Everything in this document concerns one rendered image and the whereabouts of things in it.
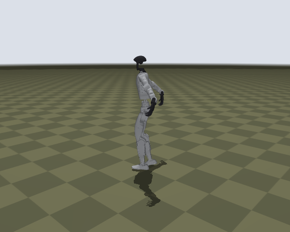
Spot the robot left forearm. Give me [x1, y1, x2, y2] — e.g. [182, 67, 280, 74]
[146, 84, 157, 103]

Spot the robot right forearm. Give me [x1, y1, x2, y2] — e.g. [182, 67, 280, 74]
[152, 81, 164, 94]

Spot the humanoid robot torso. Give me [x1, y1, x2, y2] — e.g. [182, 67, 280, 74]
[136, 71, 150, 112]

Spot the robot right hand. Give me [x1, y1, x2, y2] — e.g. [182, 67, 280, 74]
[158, 91, 164, 106]

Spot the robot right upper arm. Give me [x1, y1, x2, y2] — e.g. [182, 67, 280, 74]
[149, 79, 155, 87]

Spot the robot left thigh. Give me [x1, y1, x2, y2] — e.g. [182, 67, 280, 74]
[134, 110, 148, 144]

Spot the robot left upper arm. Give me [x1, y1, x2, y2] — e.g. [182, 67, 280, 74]
[138, 74, 150, 92]

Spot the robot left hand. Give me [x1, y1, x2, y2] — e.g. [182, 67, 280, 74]
[145, 98, 156, 116]

